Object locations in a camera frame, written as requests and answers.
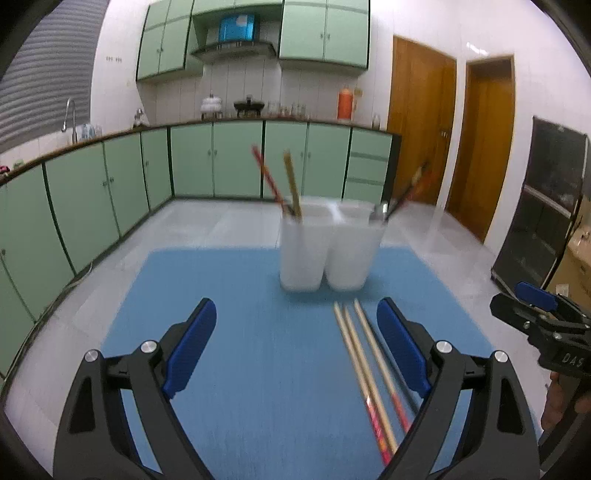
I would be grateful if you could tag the range hood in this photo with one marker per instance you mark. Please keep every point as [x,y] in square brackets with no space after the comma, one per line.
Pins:
[229,50]

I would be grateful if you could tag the black wok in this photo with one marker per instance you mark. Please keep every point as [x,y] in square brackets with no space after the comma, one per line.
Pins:
[249,107]

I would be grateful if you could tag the cardboard box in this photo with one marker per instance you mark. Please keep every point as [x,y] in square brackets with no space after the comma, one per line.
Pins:
[572,278]

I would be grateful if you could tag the metal kettle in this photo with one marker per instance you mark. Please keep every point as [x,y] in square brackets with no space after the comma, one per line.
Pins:
[138,119]

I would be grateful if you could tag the blue table mat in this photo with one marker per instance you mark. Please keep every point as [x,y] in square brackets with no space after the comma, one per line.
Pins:
[274,395]

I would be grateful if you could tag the blue box on hood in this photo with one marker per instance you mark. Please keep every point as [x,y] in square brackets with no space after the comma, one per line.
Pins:
[241,27]

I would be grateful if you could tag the green upper kitchen cabinets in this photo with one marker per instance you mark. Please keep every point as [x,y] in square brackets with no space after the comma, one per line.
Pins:
[332,32]

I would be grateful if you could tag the left wooden door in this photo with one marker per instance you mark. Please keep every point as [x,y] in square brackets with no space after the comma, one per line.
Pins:
[422,111]

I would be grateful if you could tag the right human hand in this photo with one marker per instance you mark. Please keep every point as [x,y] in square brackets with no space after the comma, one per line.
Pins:
[556,404]

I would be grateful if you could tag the black glass display cabinet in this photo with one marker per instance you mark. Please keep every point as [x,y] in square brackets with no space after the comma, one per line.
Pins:
[550,200]

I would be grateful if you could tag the chrome sink faucet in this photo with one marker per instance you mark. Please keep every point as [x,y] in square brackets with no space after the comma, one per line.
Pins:
[69,120]

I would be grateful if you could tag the wooden door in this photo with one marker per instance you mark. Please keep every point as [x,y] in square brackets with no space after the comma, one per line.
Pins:
[485,143]
[422,111]

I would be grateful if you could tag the right white plastic cup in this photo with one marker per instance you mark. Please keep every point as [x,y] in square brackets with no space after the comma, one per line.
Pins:
[357,238]

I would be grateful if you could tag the orange thermos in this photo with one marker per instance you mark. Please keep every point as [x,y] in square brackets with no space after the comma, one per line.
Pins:
[346,104]

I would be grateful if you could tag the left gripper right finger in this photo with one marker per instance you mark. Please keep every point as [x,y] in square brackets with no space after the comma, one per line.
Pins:
[498,439]

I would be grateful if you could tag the white cooking pot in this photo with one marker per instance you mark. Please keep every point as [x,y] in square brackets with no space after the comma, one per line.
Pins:
[211,108]

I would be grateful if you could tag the small glass jar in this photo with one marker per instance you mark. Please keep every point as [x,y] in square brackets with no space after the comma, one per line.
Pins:
[376,122]

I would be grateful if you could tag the green kitchen cabinets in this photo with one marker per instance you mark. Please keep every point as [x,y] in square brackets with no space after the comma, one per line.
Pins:
[62,213]
[332,32]

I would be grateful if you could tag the white plastic cup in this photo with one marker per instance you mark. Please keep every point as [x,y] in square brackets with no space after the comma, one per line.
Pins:
[305,244]
[357,238]

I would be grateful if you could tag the bamboo chopstick red handle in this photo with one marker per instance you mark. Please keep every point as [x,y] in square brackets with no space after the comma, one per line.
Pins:
[375,396]
[383,366]
[269,180]
[374,422]

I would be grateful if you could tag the green lower kitchen cabinets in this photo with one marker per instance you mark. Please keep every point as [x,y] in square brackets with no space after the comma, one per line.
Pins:
[62,213]

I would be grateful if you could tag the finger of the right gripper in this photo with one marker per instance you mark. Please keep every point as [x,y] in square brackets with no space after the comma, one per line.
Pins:
[531,306]

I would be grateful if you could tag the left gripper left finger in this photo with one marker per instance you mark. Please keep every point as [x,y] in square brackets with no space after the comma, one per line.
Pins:
[94,439]

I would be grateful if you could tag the right wooden door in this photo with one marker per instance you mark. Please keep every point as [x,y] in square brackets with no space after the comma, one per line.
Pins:
[485,143]

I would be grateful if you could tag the grey window blind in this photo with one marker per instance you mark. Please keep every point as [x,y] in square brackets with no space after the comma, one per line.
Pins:
[54,64]

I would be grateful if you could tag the black chopstick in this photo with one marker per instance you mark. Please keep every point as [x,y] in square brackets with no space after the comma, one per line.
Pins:
[412,188]
[398,379]

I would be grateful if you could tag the left white plastic cup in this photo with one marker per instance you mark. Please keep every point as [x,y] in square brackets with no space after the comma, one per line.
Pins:
[305,244]

